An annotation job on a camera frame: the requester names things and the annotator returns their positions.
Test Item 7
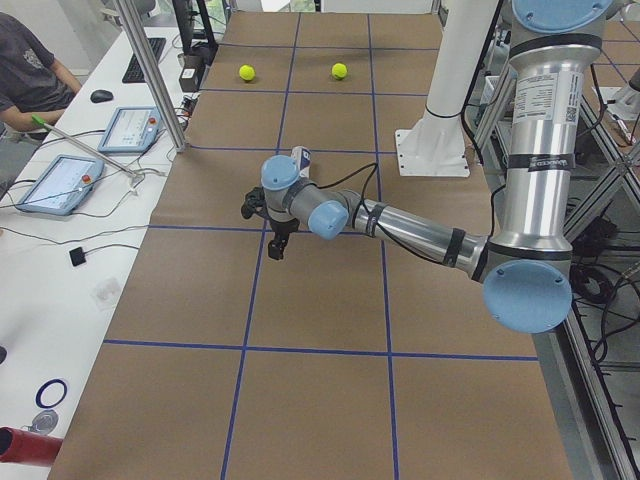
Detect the far blue teach pendant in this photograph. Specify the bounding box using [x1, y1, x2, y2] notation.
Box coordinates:
[97, 106, 162, 155]

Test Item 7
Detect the black keyboard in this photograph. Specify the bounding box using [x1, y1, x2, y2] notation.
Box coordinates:
[121, 37, 167, 84]

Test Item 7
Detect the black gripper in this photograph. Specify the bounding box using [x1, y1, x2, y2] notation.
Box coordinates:
[268, 209, 299, 259]

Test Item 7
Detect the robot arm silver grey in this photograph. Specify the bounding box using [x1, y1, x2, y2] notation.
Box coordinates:
[261, 1, 612, 333]

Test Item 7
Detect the grey metal disc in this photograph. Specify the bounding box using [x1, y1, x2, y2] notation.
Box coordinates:
[28, 409, 59, 435]

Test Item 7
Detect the clear tennis ball can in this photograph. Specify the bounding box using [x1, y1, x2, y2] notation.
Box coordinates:
[291, 145, 311, 178]

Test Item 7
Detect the blue teach pendant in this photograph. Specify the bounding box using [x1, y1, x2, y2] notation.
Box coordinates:
[15, 155, 105, 216]
[97, 106, 162, 155]

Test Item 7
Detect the black box white label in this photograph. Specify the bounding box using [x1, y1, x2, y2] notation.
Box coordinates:
[179, 55, 205, 93]

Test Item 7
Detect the black monitor stand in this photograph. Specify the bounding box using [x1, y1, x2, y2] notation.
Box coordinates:
[172, 0, 218, 62]

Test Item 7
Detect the near blue teach pendant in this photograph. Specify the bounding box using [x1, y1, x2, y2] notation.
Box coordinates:
[15, 155, 105, 216]

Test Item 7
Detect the red cylinder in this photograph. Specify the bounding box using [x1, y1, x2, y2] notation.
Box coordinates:
[1, 427, 63, 467]

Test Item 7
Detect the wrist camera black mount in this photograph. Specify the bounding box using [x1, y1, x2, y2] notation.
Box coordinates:
[241, 187, 269, 220]

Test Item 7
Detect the small black square device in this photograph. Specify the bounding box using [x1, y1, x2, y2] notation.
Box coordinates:
[69, 247, 87, 267]

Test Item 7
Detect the black computer mouse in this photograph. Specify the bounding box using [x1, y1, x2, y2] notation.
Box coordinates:
[90, 89, 114, 104]

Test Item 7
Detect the aluminium frame post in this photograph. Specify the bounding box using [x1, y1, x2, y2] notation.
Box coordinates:
[114, 0, 186, 153]

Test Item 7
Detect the aluminium frame rack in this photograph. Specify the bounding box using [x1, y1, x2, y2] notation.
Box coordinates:
[469, 19, 640, 480]

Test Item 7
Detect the blue tape roll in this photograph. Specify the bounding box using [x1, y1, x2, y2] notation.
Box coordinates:
[34, 378, 68, 410]

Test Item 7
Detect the tennis ball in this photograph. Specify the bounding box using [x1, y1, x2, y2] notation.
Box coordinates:
[238, 64, 256, 82]
[331, 62, 348, 81]

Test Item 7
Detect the seated person dark shirt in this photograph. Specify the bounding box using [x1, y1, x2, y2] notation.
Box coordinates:
[1, 13, 82, 133]

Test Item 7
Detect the thin rod green tip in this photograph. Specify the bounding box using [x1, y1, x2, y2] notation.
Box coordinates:
[31, 114, 141, 178]

